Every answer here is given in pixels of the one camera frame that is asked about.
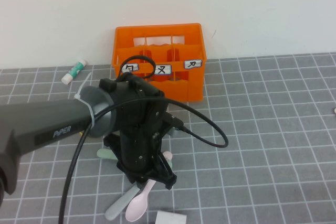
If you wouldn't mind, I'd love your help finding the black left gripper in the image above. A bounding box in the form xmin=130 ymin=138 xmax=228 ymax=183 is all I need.
xmin=103 ymin=129 xmax=177 ymax=190

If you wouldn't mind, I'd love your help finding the pink plastic spoon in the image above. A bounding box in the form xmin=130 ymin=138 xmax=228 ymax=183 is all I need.
xmin=124 ymin=151 xmax=173 ymax=222

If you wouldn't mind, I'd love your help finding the grey plastic fork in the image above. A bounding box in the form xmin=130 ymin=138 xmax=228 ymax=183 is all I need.
xmin=104 ymin=184 xmax=142 ymax=221

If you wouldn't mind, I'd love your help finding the mint green plastic spoon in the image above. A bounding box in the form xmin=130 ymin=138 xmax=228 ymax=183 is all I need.
xmin=97 ymin=148 xmax=174 ymax=169

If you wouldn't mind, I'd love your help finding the orange plastic cutlery holder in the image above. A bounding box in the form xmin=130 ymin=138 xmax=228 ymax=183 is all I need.
xmin=111 ymin=23 xmax=208 ymax=104

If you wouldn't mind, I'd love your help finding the white paper sheet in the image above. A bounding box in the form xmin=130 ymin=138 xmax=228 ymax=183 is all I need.
xmin=154 ymin=210 xmax=187 ymax=224

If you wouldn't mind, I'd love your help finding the white label reading 叉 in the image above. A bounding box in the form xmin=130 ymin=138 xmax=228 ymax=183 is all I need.
xmin=154 ymin=63 xmax=173 ymax=76

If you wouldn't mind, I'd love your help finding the white label reading 勺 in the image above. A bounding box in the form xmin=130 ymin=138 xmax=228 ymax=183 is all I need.
xmin=120 ymin=63 xmax=140 ymax=74

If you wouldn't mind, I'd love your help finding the white zip tie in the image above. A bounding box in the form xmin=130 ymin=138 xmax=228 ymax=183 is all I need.
xmin=74 ymin=72 xmax=96 ymax=130

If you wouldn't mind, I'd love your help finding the white label reading 刀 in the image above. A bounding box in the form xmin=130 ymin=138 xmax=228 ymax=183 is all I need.
xmin=184 ymin=59 xmax=202 ymax=70

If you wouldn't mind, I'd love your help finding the white green glue stick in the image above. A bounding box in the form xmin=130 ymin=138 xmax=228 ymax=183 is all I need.
xmin=61 ymin=59 xmax=88 ymax=85

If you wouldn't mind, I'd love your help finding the thick black camera cable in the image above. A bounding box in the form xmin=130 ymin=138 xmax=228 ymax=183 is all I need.
xmin=58 ymin=95 xmax=229 ymax=224

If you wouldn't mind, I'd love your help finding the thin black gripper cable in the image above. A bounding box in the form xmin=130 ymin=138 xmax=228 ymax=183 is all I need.
xmin=117 ymin=55 xmax=156 ymax=81

